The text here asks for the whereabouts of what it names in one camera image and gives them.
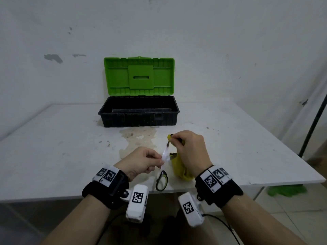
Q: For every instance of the person's right hand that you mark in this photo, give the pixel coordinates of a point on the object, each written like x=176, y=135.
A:
x=195, y=153

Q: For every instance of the person's left hand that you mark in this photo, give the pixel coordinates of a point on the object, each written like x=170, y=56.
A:
x=135, y=162

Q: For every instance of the person's right fingers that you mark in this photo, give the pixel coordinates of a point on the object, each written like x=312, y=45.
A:
x=182, y=140

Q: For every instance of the person's left thumb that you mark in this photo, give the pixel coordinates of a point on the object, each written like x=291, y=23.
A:
x=154, y=153

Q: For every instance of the small clear plastic piece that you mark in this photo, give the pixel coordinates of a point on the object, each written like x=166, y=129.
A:
x=166, y=153

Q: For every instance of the yellow black screwdriver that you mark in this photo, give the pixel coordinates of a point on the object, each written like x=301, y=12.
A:
x=169, y=137

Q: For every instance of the person's right forearm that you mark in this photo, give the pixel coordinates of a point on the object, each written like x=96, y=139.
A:
x=255, y=221

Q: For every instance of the person's left forearm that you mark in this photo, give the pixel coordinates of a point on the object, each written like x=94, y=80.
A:
x=76, y=221

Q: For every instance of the black toolbox with green lid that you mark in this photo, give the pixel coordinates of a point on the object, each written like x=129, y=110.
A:
x=138, y=112

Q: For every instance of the green mop head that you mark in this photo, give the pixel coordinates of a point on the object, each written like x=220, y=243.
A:
x=286, y=190

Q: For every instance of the black stand pole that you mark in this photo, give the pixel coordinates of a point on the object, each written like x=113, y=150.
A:
x=313, y=125

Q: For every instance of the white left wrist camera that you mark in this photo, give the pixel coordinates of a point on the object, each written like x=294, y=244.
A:
x=136, y=204

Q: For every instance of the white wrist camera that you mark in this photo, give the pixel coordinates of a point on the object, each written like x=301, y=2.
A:
x=136, y=204
x=191, y=209

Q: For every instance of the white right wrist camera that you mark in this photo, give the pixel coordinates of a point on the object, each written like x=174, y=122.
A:
x=191, y=209

